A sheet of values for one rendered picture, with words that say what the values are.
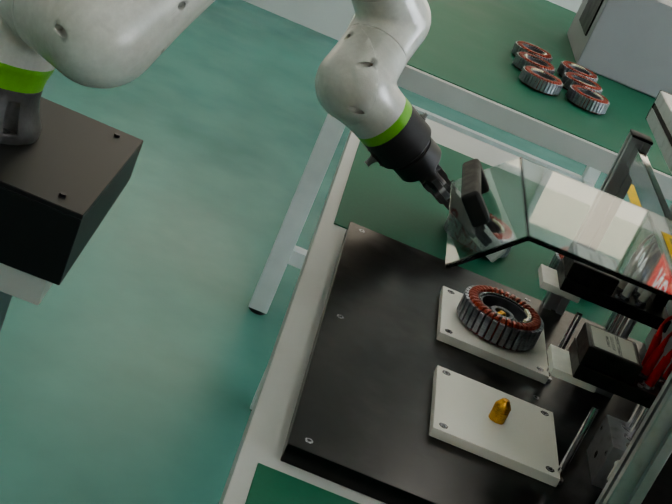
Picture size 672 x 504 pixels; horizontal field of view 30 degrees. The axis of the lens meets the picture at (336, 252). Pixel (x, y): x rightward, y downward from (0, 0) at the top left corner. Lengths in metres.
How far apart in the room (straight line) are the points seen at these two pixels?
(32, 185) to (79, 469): 1.11
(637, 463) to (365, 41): 0.81
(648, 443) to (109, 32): 0.67
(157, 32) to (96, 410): 1.39
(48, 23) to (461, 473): 0.63
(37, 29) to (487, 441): 0.65
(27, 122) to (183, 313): 1.61
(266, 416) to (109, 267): 1.88
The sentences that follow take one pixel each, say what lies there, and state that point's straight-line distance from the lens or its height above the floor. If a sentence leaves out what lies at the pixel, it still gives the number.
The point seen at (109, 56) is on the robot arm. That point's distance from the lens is 1.32.
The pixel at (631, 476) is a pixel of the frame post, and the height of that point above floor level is 0.88.
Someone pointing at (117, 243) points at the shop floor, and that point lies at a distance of 3.29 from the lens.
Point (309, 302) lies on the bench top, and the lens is 1.58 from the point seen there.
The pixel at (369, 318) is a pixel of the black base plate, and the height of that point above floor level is 0.77.
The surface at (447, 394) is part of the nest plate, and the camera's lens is 1.44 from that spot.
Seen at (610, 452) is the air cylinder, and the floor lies 0.82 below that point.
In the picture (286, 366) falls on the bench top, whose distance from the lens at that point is 1.42.
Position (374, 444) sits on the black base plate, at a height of 0.77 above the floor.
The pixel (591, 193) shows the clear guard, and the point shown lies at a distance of 1.35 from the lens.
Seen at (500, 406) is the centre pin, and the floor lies 0.80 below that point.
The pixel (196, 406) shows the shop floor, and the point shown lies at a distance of 2.74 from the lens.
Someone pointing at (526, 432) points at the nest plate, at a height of 0.78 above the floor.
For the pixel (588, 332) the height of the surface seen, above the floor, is 0.92.
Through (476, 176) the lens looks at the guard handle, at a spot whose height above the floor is 1.06.
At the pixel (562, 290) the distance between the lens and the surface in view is 1.61.
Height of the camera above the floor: 1.41
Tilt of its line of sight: 22 degrees down
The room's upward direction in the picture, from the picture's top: 24 degrees clockwise
